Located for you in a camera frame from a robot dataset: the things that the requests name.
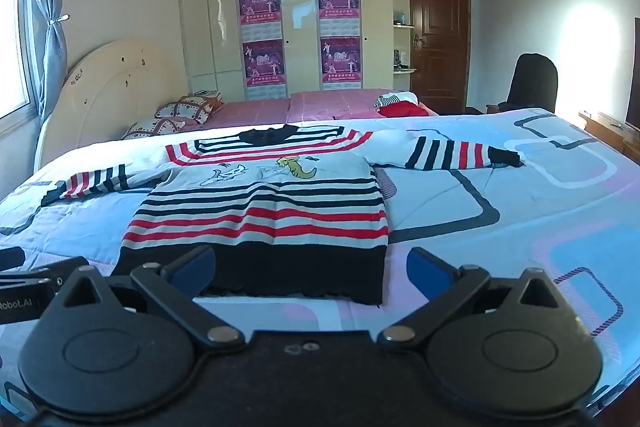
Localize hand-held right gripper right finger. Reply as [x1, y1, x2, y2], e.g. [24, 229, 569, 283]
[376, 247, 577, 351]

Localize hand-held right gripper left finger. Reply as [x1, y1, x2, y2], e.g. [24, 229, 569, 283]
[44, 245, 247, 351]

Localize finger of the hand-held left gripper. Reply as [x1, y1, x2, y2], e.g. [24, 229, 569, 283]
[0, 246, 27, 270]
[0, 256, 90, 292]

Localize striped knit sweater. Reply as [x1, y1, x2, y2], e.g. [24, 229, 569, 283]
[40, 124, 523, 308]

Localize light blue patterned blanket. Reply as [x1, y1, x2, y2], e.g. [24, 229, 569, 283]
[0, 107, 640, 427]

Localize red white patterned pillow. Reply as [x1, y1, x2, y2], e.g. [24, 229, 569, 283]
[155, 96, 215, 120]
[121, 117, 198, 140]

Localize red cloth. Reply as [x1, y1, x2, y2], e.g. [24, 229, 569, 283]
[377, 102, 431, 118]

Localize orange striped cushion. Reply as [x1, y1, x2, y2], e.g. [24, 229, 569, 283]
[192, 90, 224, 108]

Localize white striped cloth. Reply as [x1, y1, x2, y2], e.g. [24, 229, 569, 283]
[372, 92, 419, 110]

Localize cream round bed headboard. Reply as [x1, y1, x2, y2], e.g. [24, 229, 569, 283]
[34, 38, 190, 170]

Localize pink bed sheet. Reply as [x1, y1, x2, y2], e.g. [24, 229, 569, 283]
[197, 88, 441, 128]

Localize blue curtain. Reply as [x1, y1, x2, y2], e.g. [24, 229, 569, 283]
[31, 0, 69, 132]

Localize black chair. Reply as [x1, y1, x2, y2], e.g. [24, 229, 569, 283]
[501, 53, 559, 116]

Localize window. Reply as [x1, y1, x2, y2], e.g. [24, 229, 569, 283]
[0, 0, 40, 122]

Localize wooden side table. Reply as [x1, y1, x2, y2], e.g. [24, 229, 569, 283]
[578, 109, 640, 154]

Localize brown wooden door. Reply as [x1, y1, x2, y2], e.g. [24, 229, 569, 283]
[407, 0, 472, 116]

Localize rounded corner shelves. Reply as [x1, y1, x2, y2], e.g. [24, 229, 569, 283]
[389, 0, 419, 78]

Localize black screen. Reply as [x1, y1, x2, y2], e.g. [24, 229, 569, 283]
[625, 18, 640, 134]

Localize purple wall poster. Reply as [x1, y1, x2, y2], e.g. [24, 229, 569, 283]
[238, 0, 281, 40]
[242, 39, 286, 100]
[316, 0, 361, 37]
[320, 37, 362, 97]

